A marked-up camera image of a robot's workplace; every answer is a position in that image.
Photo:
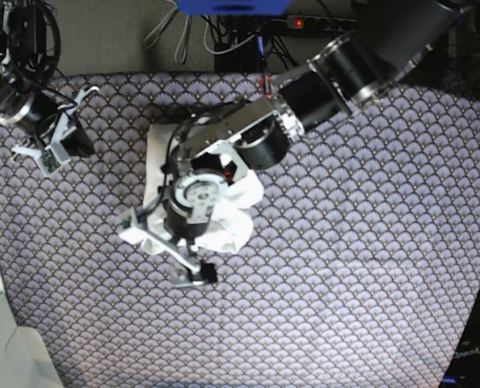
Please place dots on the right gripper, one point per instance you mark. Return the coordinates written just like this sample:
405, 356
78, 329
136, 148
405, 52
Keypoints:
54, 134

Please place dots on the white plastic bin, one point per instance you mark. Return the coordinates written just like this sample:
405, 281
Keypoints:
24, 359

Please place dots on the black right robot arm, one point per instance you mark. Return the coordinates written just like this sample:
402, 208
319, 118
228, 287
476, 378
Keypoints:
30, 49

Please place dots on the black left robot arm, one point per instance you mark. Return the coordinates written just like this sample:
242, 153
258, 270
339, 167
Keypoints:
353, 70

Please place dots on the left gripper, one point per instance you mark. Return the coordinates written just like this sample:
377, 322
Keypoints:
189, 203

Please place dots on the white T-shirt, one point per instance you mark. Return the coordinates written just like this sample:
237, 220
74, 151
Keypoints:
239, 189

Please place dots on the patterned purple tablecloth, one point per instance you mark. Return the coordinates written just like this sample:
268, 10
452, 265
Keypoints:
362, 270

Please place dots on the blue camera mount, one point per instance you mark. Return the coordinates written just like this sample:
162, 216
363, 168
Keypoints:
233, 7

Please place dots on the black box under table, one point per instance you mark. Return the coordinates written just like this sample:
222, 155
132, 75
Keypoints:
246, 59

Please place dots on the black power strip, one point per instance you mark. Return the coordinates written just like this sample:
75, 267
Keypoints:
319, 24

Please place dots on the red black table clamp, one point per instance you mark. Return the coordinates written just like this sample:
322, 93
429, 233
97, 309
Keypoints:
266, 85

